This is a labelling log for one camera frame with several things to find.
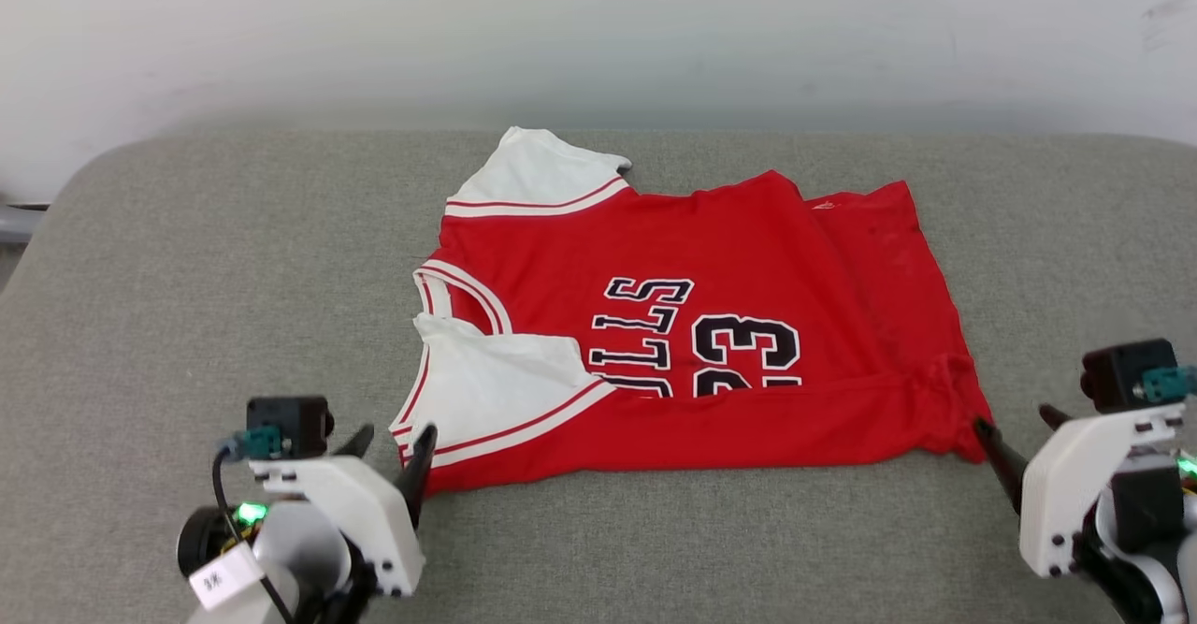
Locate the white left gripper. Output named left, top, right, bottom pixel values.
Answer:
left=248, top=422, right=440, bottom=598

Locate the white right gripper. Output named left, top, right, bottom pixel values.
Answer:
left=972, top=403, right=1185, bottom=579

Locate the red and white basketball jersey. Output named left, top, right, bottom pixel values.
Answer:
left=389, top=126, right=994, bottom=496

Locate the white paper label tag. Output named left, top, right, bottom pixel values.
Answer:
left=189, top=541, right=268, bottom=612

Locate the teal cable connector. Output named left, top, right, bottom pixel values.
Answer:
left=220, top=426, right=284, bottom=462
left=1142, top=364, right=1197, bottom=401

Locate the thin black cable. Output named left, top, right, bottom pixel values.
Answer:
left=211, top=446, right=293, bottom=624

